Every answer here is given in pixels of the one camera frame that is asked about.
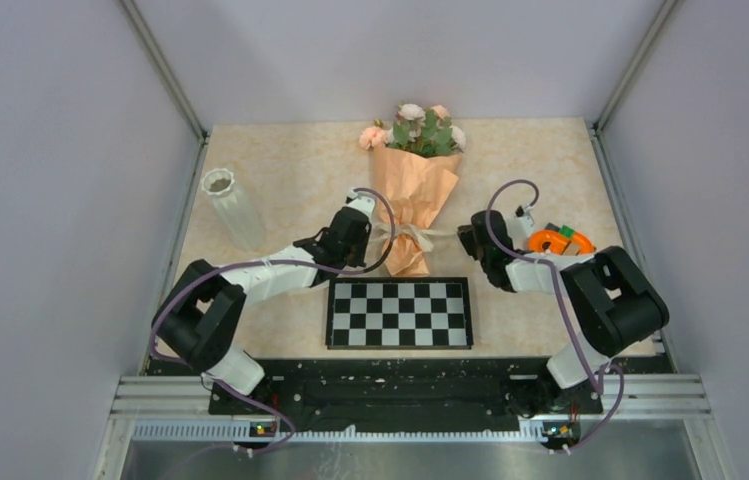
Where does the flower bouquet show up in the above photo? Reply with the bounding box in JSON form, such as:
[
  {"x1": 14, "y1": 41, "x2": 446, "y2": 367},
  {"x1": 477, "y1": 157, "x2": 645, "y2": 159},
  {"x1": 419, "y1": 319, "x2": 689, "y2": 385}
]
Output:
[{"x1": 358, "y1": 103, "x2": 467, "y2": 277}]

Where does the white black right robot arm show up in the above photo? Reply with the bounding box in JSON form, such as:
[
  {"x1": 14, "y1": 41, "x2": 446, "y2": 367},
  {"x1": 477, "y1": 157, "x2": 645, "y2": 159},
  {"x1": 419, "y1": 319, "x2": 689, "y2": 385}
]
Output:
[{"x1": 457, "y1": 210, "x2": 670, "y2": 412}]

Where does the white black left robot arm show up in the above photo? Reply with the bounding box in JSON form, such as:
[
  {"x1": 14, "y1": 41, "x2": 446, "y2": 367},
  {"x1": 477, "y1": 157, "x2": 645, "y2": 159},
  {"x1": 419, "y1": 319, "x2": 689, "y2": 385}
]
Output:
[{"x1": 153, "y1": 198, "x2": 374, "y2": 414}]

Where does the black white checkerboard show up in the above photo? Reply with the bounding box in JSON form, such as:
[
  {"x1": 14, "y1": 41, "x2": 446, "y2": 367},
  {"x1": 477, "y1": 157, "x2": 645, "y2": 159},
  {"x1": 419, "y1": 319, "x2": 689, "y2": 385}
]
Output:
[{"x1": 325, "y1": 277, "x2": 474, "y2": 350}]

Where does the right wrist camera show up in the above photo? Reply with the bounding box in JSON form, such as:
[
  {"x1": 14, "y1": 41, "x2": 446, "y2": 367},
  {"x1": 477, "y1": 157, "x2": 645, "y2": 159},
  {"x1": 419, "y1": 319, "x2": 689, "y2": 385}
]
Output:
[{"x1": 507, "y1": 206, "x2": 536, "y2": 245}]

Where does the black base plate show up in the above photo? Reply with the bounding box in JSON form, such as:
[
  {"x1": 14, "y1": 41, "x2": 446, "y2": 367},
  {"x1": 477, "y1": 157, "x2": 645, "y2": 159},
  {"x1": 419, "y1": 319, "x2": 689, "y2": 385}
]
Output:
[{"x1": 145, "y1": 357, "x2": 673, "y2": 435}]

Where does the aluminium frame rail right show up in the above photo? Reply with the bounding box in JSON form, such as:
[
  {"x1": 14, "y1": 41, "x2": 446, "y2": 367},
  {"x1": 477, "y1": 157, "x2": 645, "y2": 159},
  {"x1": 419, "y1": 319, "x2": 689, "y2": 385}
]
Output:
[{"x1": 585, "y1": 0, "x2": 683, "y2": 372}]

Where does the aluminium front rail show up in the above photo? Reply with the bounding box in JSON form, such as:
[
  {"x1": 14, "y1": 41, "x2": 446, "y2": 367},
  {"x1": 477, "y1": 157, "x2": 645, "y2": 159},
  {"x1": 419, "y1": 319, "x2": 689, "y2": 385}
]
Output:
[{"x1": 110, "y1": 374, "x2": 712, "y2": 444}]

